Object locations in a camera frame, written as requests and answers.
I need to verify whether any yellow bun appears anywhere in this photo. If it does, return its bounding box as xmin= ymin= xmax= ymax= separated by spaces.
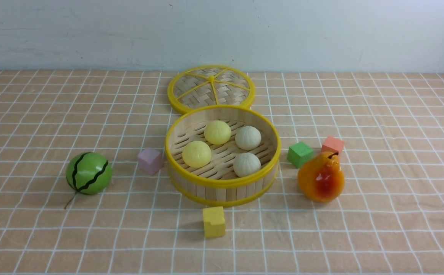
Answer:
xmin=204 ymin=120 xmax=232 ymax=146
xmin=182 ymin=141 xmax=212 ymax=168

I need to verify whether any orange wooden cube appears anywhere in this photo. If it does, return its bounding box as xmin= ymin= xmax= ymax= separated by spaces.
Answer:
xmin=321 ymin=136 xmax=345 ymax=155

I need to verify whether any bamboo steamer tray yellow rim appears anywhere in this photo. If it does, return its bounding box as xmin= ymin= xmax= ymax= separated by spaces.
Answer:
xmin=165 ymin=105 xmax=281 ymax=207

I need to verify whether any pink wooden cube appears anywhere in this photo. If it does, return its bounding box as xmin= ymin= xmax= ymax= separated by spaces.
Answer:
xmin=138 ymin=147 xmax=164 ymax=176

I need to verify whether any woven bamboo steamer lid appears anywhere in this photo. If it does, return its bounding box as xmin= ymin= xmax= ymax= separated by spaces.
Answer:
xmin=166 ymin=65 xmax=256 ymax=114

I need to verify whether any orange toy pear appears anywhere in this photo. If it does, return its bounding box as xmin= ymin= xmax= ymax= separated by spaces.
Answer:
xmin=297 ymin=152 xmax=346 ymax=203

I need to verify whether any white bun front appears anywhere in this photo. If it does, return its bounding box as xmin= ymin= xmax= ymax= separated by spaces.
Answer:
xmin=233 ymin=152 xmax=262 ymax=178

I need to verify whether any checkered orange tablecloth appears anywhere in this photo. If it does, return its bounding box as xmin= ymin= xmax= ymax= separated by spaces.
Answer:
xmin=0 ymin=70 xmax=444 ymax=275

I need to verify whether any white bun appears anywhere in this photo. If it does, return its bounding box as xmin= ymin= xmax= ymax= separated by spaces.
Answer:
xmin=235 ymin=126 xmax=262 ymax=151
xmin=233 ymin=152 xmax=262 ymax=178

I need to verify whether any green toy watermelon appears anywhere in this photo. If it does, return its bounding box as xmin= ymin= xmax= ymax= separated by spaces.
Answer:
xmin=64 ymin=152 xmax=112 ymax=209

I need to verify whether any green wooden cube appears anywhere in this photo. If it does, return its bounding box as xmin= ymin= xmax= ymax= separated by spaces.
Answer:
xmin=287 ymin=142 xmax=314 ymax=169

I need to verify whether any yellow wooden cube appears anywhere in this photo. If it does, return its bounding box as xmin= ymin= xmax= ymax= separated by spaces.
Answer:
xmin=202 ymin=206 xmax=226 ymax=238

